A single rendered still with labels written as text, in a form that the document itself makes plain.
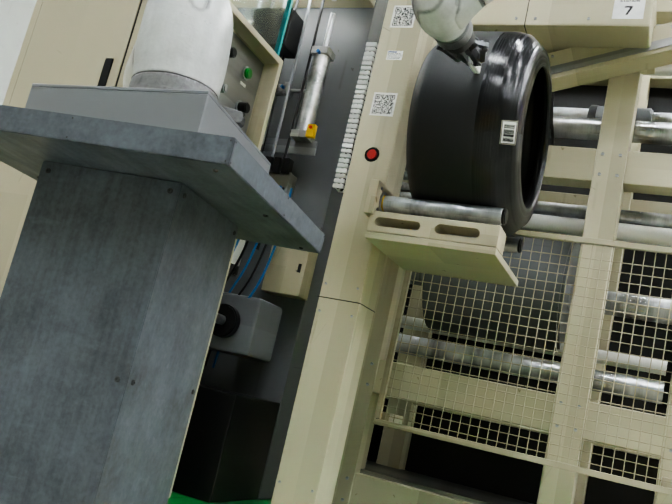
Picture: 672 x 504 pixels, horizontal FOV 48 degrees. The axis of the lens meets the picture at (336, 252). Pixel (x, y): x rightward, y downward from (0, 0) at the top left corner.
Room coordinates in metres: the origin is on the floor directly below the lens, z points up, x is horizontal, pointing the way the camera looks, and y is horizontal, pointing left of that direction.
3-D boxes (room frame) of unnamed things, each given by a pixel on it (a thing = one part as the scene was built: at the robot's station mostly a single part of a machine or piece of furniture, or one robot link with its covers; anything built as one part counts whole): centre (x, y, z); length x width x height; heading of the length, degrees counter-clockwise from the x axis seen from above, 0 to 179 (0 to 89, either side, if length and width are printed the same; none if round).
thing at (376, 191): (2.18, -0.14, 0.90); 0.40 x 0.03 x 0.10; 155
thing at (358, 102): (2.20, 0.02, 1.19); 0.05 x 0.04 x 0.48; 155
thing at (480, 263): (2.11, -0.31, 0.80); 0.37 x 0.36 x 0.02; 155
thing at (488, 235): (1.98, -0.25, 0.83); 0.36 x 0.09 x 0.06; 65
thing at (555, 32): (2.32, -0.54, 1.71); 0.61 x 0.25 x 0.15; 65
